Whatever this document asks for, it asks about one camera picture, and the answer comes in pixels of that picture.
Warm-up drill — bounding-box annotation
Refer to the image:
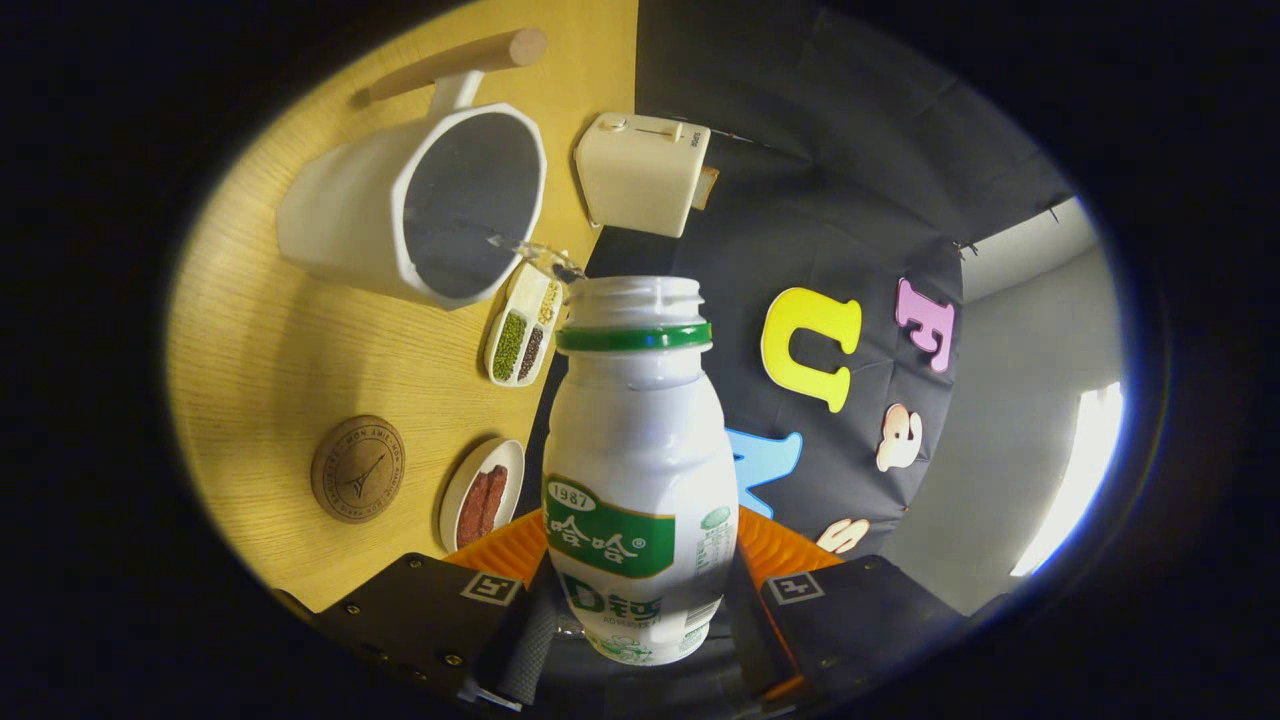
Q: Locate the white juice bottle green label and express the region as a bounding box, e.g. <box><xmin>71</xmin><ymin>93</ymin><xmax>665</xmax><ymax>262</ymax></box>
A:
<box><xmin>543</xmin><ymin>275</ymin><xmax>741</xmax><ymax>666</ymax></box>

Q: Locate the cream toaster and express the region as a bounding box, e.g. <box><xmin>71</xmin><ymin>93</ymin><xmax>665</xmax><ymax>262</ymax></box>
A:
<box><xmin>573</xmin><ymin>112</ymin><xmax>713</xmax><ymax>239</ymax></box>

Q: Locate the white cup wooden handle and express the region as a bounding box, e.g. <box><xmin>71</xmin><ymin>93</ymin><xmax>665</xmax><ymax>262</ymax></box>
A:
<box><xmin>276</xmin><ymin>27</ymin><xmax>549</xmax><ymax>311</ymax></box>

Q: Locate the black backdrop cloth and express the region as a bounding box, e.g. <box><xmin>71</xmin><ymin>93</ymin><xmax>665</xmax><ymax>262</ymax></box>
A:
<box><xmin>520</xmin><ymin>0</ymin><xmax>1076</xmax><ymax>561</ymax></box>

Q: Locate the white round plate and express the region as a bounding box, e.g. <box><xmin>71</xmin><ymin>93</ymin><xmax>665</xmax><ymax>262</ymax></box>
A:
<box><xmin>438</xmin><ymin>438</ymin><xmax>526</xmax><ymax>553</ymax></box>

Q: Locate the round wooden coaster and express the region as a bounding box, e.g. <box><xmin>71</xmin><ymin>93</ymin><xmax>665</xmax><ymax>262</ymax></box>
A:
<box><xmin>310</xmin><ymin>415</ymin><xmax>406</xmax><ymax>524</ymax></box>

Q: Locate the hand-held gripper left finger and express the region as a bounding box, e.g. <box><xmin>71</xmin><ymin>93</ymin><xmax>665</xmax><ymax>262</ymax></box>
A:
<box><xmin>312</xmin><ymin>508</ymin><xmax>561</xmax><ymax>713</ymax></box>

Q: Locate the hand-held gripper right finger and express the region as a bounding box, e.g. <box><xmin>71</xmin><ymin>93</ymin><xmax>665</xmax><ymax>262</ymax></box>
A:
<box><xmin>722</xmin><ymin>505</ymin><xmax>966</xmax><ymax>713</ymax></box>

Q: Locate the red meat slice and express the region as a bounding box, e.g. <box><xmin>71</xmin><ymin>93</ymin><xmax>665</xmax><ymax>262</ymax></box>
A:
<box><xmin>457</xmin><ymin>472</ymin><xmax>493</xmax><ymax>548</ymax></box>
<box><xmin>478</xmin><ymin>464</ymin><xmax>509</xmax><ymax>539</ymax></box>

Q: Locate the white divided dish with beans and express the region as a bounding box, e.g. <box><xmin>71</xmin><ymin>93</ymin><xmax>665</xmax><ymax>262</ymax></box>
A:
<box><xmin>484</xmin><ymin>255</ymin><xmax>566</xmax><ymax>388</ymax></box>

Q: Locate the wooden table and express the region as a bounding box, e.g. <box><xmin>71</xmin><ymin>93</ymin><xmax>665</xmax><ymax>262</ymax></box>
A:
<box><xmin>165</xmin><ymin>0</ymin><xmax>639</xmax><ymax>613</ymax></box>

